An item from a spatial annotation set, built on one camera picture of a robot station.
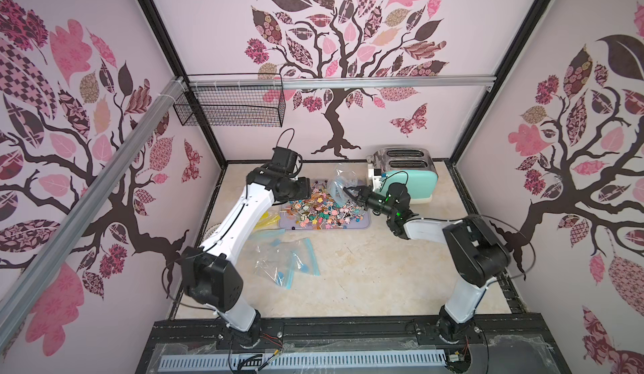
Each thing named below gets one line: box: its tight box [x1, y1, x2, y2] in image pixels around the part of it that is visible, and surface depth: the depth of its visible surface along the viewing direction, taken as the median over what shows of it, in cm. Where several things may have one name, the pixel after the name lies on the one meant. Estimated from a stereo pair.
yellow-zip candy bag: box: [253, 210, 282, 231], surface depth 100 cm
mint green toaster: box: [366, 146, 439, 204], surface depth 99 cm
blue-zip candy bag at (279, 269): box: [254, 254, 295, 290], surface depth 85 cm
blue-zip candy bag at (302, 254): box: [271, 237, 322, 276], surface depth 92 cm
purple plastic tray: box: [278, 179, 371, 231], surface depth 100 cm
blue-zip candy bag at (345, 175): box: [327, 162, 367, 208], surface depth 85 cm
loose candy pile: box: [280, 180, 365, 230], surface depth 100 cm
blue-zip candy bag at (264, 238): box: [251, 228, 286, 249], surface depth 98 cm
